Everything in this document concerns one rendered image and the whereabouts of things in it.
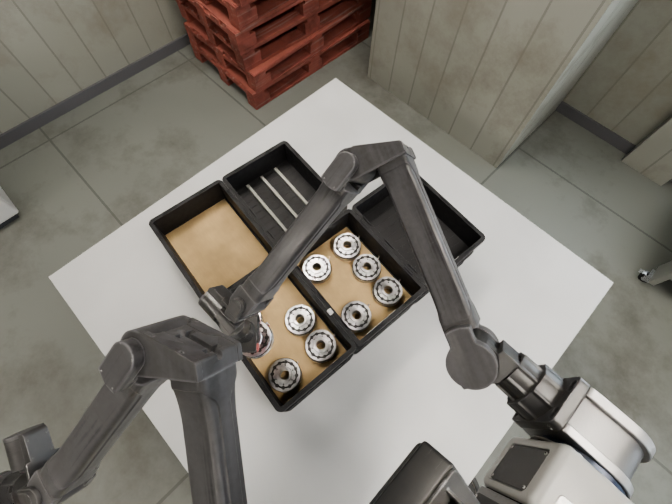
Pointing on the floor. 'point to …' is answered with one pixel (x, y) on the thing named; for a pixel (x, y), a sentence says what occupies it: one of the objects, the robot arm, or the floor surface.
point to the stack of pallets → (272, 39)
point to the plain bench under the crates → (455, 399)
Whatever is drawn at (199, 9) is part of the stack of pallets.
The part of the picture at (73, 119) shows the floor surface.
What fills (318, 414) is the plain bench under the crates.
